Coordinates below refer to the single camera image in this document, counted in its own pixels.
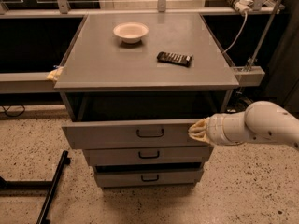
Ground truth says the grey drawer cabinet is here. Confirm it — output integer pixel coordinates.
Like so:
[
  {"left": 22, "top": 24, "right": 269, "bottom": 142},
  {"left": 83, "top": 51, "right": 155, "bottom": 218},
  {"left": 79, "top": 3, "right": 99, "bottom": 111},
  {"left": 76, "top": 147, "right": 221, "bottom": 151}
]
[{"left": 54, "top": 12, "right": 241, "bottom": 189}]

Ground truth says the black floor frame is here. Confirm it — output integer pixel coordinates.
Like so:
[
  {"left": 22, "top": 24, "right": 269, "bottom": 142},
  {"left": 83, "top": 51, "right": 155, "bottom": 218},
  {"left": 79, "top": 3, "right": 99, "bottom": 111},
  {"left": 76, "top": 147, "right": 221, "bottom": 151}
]
[{"left": 0, "top": 150, "right": 71, "bottom": 224}]

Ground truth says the white power cable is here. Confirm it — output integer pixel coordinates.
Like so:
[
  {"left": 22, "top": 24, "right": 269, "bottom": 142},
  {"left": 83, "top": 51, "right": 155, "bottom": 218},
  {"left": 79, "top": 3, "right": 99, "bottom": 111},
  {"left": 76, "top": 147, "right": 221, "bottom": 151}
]
[{"left": 221, "top": 11, "right": 249, "bottom": 55}]

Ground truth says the grey horizontal rail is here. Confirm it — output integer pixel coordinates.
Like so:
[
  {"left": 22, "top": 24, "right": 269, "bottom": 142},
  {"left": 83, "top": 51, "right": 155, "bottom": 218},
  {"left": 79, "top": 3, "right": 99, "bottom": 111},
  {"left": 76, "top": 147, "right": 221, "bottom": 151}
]
[{"left": 0, "top": 66, "right": 265, "bottom": 94}]

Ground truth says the grey middle drawer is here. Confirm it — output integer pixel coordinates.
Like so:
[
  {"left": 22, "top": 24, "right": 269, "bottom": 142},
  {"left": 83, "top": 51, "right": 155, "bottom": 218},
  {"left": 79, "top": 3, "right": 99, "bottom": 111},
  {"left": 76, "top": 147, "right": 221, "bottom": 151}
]
[{"left": 83, "top": 146, "right": 212, "bottom": 166}]

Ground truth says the yellow foam piece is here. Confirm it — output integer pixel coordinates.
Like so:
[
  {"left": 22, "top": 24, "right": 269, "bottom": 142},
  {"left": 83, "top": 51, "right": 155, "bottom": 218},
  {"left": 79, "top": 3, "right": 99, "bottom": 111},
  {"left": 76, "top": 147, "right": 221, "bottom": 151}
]
[{"left": 47, "top": 67, "right": 64, "bottom": 81}]

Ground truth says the white power strip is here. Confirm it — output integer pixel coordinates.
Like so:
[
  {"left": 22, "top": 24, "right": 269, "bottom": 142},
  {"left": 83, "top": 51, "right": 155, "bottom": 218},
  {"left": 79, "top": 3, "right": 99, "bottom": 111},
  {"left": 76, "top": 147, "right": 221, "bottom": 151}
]
[{"left": 226, "top": 0, "right": 252, "bottom": 14}]

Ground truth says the grey bottom drawer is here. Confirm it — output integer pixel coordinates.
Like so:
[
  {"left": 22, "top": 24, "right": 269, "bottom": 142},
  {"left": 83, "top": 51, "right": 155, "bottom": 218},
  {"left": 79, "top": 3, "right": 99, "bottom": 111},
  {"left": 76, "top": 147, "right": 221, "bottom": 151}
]
[{"left": 94, "top": 162, "right": 203, "bottom": 188}]

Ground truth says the black snack bar package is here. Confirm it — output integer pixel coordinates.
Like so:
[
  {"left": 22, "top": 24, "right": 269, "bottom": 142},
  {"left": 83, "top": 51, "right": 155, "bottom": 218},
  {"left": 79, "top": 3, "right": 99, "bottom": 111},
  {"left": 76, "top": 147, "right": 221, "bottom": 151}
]
[{"left": 157, "top": 51, "right": 192, "bottom": 67}]

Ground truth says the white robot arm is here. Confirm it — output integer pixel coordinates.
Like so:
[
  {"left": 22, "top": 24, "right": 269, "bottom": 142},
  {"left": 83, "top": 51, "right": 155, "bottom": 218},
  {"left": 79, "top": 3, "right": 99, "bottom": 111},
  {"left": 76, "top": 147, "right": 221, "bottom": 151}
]
[{"left": 188, "top": 101, "right": 299, "bottom": 150}]

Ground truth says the grey top drawer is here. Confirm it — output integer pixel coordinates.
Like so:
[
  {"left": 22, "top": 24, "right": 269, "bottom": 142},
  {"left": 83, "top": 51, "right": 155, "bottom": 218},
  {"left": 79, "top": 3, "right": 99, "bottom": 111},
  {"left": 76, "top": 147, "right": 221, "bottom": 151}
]
[{"left": 62, "top": 119, "right": 205, "bottom": 149}]

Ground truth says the black cable on floor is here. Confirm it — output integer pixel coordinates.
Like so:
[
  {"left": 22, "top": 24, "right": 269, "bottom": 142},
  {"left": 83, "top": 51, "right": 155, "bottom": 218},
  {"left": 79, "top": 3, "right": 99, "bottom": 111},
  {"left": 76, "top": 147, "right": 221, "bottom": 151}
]
[{"left": 1, "top": 105, "right": 26, "bottom": 118}]

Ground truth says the metal diagonal rod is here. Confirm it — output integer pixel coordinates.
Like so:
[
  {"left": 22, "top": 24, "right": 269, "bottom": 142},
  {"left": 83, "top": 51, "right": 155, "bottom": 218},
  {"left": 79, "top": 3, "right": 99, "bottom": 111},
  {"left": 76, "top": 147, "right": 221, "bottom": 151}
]
[{"left": 243, "top": 0, "right": 282, "bottom": 72}]

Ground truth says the white bowl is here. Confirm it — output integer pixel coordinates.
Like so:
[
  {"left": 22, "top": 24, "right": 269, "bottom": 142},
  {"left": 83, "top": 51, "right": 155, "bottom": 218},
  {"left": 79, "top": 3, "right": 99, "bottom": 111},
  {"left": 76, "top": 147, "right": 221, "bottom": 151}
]
[{"left": 113, "top": 22, "right": 149, "bottom": 44}]

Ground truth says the grey drawer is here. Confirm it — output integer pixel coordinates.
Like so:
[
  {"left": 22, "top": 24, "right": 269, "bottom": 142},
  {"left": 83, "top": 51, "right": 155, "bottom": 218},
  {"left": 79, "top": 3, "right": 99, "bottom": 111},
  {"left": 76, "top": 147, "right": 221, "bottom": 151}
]
[
  {"left": 62, "top": 119, "right": 205, "bottom": 149},
  {"left": 83, "top": 146, "right": 212, "bottom": 166},
  {"left": 94, "top": 162, "right": 203, "bottom": 188}
]

